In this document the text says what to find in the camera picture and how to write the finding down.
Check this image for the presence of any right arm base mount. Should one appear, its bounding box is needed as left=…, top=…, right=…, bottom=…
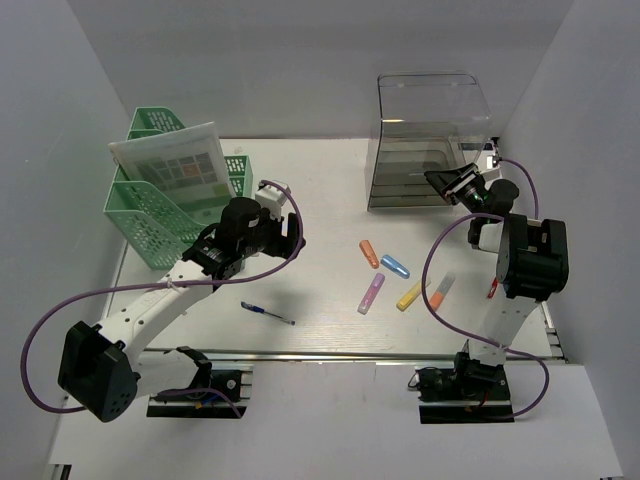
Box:
left=407, top=366, right=515, bottom=425

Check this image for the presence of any orange highlighter white cap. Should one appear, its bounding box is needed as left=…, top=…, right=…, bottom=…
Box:
left=429, top=272, right=456, bottom=311

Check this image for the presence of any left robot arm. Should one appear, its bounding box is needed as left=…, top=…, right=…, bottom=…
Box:
left=58, top=197, right=305, bottom=423

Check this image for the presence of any document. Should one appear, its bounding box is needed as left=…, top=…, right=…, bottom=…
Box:
left=109, top=122, right=237, bottom=215

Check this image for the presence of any red pen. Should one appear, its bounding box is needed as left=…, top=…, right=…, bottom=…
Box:
left=487, top=278, right=499, bottom=299

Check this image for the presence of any yellow highlighter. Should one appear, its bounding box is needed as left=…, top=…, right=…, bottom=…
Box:
left=396, top=276, right=431, bottom=312

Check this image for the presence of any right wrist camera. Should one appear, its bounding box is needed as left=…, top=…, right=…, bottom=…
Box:
left=478, top=140, right=501, bottom=181

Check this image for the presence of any purple highlighter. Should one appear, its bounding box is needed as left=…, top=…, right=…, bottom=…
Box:
left=357, top=273, right=385, bottom=315

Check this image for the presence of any blue highlighter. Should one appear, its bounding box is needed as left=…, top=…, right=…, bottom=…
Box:
left=380, top=254, right=410, bottom=279

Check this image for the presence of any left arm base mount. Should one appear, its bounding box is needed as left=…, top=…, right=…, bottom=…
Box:
left=146, top=363, right=253, bottom=420

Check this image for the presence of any green file organizer rack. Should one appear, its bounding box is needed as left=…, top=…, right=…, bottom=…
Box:
left=103, top=106, right=254, bottom=270

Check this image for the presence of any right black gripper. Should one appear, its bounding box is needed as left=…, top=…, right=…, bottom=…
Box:
left=426, top=162, right=489, bottom=219

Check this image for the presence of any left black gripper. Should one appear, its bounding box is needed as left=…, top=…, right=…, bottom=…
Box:
left=238, top=205, right=306, bottom=261

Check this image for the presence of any blue ballpoint pen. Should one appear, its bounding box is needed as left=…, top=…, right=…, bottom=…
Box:
left=240, top=301, right=296, bottom=326

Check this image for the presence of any orange highlighter near gripper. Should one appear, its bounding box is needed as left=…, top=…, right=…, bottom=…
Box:
left=359, top=240, right=380, bottom=269

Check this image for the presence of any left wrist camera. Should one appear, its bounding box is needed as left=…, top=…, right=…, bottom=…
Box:
left=254, top=182, right=291, bottom=220

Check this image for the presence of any clear acrylic drawer unit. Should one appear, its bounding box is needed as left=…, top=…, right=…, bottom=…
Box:
left=365, top=71, right=491, bottom=211

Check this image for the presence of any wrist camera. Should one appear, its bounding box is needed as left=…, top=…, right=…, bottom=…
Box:
left=254, top=182, right=291, bottom=220
left=478, top=140, right=501, bottom=181

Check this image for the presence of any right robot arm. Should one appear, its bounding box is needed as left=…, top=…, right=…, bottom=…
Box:
left=424, top=163, right=569, bottom=399

